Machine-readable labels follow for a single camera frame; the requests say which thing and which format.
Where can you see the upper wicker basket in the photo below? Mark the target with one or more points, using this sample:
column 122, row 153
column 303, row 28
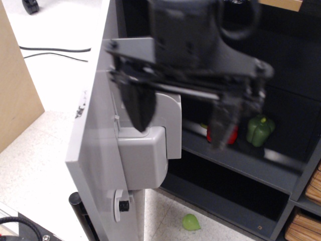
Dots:
column 313, row 188

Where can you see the red toy bell pepper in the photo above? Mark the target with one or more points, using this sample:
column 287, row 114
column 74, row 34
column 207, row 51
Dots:
column 232, row 138

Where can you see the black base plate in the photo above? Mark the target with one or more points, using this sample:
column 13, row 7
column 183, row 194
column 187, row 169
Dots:
column 26, row 232

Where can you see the dark grey fridge cabinet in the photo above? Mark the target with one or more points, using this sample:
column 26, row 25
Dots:
column 255, row 188

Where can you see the grey toy fridge door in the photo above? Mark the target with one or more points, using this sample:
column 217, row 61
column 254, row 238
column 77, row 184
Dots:
column 111, row 163

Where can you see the green toy pear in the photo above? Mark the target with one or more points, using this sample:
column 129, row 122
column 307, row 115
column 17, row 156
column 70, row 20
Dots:
column 190, row 222

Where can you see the green toy bell pepper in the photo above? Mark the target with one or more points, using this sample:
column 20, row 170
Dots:
column 259, row 129

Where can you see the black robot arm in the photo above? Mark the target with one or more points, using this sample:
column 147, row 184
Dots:
column 238, row 17

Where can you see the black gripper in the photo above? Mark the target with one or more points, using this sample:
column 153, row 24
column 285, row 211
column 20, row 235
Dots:
column 186, row 54

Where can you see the wooden board on shelf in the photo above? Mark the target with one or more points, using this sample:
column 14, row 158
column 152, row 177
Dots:
column 292, row 5

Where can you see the black caster wheel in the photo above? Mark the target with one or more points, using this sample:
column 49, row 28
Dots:
column 31, row 6

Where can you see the black cylindrical door handle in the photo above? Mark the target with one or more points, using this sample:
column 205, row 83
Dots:
column 80, row 211

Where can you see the light brown wooden panel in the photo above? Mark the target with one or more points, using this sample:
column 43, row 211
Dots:
column 20, row 102

